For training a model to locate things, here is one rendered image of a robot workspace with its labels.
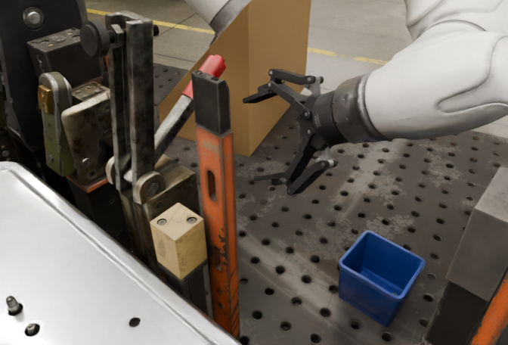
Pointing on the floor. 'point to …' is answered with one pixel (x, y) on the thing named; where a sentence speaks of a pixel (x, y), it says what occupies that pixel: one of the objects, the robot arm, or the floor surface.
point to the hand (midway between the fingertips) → (258, 138)
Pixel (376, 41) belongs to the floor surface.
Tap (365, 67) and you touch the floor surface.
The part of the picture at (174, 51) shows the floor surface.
